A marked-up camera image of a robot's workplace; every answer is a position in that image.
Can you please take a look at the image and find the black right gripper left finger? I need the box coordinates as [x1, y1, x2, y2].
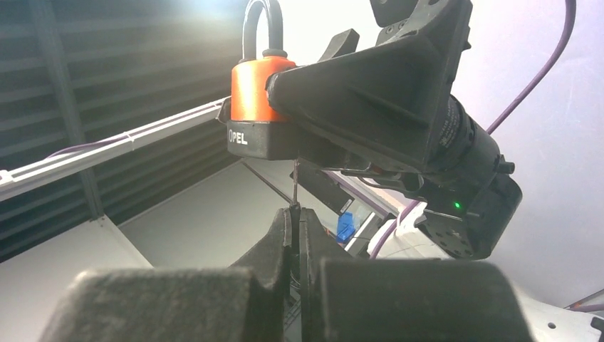
[41, 209, 292, 341]

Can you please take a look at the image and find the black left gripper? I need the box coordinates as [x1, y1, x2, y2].
[265, 0, 515, 200]

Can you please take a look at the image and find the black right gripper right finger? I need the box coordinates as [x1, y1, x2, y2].
[299, 208, 532, 341]

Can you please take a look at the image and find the black key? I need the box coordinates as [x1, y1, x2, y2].
[291, 159, 299, 207]

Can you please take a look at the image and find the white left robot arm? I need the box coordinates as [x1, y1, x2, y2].
[267, 1, 521, 260]

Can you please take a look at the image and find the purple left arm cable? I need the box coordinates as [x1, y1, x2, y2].
[368, 0, 578, 261]

